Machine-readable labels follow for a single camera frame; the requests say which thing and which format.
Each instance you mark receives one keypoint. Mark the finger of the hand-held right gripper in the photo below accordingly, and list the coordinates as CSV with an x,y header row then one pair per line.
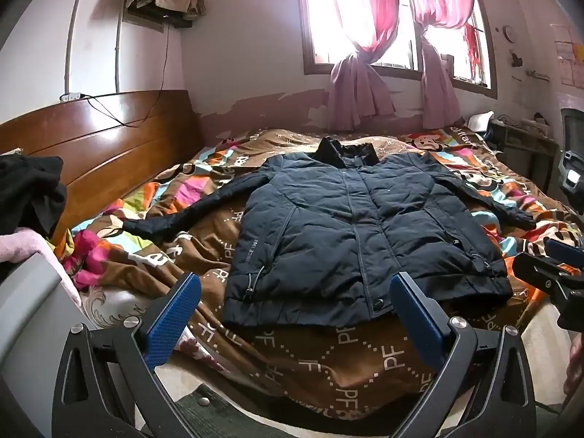
x,y
565,252
543,271

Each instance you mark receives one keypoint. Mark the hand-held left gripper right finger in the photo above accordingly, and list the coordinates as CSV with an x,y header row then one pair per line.
x,y
416,324

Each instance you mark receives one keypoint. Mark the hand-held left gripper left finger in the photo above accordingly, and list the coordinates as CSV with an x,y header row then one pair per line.
x,y
175,317

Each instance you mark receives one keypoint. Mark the navy padded jacket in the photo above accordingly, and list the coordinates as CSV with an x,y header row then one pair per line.
x,y
342,237

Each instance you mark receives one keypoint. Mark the black clothes pile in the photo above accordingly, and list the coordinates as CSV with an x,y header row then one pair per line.
x,y
27,191

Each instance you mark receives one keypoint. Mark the person's right hand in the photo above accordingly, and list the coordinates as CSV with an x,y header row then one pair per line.
x,y
576,365

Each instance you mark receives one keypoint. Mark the cream patterned bed sheet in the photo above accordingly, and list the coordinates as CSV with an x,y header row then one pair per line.
x,y
114,305

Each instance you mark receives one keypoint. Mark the colourful printed blanket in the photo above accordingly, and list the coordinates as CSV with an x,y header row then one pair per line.
x,y
319,365

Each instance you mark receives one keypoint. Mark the cluttered desk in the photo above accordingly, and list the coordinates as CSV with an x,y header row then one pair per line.
x,y
524,146

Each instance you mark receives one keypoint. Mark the white bag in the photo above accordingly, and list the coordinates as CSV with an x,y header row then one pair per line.
x,y
479,122

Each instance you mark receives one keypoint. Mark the pink fluffy cloth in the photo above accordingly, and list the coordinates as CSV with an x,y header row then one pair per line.
x,y
23,242

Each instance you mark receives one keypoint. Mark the wooden headboard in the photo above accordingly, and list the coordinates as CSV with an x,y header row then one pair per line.
x,y
91,141

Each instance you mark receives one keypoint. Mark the pink curtain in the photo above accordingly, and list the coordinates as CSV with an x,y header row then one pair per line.
x,y
360,82
438,82

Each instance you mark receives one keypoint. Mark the white power strip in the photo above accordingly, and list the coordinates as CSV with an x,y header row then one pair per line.
x,y
70,97

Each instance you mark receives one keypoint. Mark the brown framed window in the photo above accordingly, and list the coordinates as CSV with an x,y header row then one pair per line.
x,y
319,13

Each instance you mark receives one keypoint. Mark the pink wall poster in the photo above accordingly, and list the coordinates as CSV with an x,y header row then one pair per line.
x,y
568,54

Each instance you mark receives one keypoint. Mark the round wall clock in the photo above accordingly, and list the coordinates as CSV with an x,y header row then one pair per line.
x,y
509,32

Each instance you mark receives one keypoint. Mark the white wall pipe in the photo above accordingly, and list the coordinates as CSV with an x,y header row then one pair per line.
x,y
70,32
119,54

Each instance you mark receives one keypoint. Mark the black wall shelf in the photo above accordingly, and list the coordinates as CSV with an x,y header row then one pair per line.
x,y
157,17

